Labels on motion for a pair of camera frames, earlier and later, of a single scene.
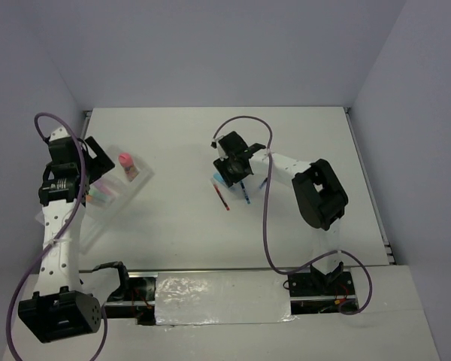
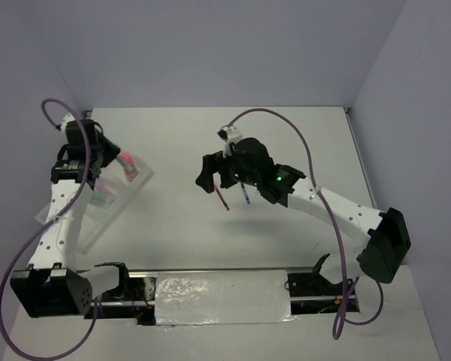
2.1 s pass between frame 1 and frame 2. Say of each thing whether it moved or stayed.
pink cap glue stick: stayed
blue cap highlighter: moved
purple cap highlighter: stayed
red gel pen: stayed
